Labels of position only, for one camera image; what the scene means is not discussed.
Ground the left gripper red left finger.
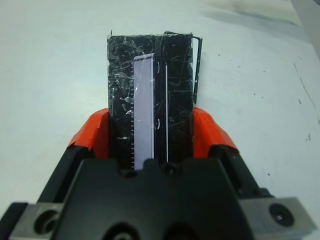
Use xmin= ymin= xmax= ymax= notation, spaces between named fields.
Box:
xmin=36 ymin=107 xmax=111 ymax=204

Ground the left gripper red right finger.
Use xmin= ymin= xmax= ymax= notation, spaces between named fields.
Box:
xmin=191 ymin=106 xmax=276 ymax=201

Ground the black glossy box lid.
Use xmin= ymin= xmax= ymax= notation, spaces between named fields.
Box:
xmin=105 ymin=29 xmax=195 ymax=171

